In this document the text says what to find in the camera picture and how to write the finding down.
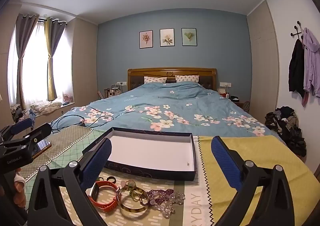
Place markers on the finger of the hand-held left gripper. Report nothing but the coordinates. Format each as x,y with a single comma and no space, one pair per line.
23,124
37,132

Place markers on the wooden nightstand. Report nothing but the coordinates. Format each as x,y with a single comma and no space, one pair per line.
238,104

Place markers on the small pink fan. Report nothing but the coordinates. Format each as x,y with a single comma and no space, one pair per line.
67,99

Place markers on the cluster of cosmetics bottles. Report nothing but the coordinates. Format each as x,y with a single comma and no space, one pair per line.
111,91

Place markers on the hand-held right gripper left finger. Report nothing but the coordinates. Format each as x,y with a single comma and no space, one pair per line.
98,163

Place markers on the pile of mixed clothes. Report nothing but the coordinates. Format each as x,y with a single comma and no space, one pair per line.
18,114

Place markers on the pile of dark clothes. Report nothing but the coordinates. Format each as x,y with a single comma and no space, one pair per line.
287,126

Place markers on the blue floral duvet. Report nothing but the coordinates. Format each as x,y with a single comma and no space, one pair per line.
175,101

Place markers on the white patterned pillow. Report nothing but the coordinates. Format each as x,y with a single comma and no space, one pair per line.
155,80
187,78

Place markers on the purple jacket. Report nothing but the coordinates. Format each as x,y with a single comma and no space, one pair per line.
310,61

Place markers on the white sheer curtain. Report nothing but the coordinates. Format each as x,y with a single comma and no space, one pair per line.
37,61

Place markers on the smartphone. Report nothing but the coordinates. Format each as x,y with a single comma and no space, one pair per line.
43,146

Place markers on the white wall socket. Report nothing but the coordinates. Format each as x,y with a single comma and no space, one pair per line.
121,83
225,84

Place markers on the black coat rack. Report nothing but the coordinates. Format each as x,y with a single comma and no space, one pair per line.
298,31

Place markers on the tortoiseshell bangle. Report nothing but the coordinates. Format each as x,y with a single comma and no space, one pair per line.
132,210

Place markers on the pile of light blankets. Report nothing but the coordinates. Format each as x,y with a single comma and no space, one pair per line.
46,107

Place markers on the pink framed flower picture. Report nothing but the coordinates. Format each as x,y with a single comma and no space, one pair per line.
146,39

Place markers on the grey and yellow curtain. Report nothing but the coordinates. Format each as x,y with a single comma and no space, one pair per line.
21,41
53,41

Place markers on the wooden headboard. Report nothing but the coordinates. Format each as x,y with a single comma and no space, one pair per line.
172,72

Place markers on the black jacket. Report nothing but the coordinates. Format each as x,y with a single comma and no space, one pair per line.
296,66

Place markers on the cream framed flower picture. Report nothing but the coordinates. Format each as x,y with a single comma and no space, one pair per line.
167,37

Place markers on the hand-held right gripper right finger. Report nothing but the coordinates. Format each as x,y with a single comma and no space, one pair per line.
222,163

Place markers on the dark blue shallow box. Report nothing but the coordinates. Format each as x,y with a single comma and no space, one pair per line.
150,146

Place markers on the orange smartwatch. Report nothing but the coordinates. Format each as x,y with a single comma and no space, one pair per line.
107,184

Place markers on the person's left hand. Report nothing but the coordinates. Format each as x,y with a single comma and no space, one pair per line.
20,188

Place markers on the beige built-in wardrobe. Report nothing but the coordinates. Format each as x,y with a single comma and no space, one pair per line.
262,53

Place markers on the green framed leaf picture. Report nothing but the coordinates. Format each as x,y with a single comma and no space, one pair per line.
189,37

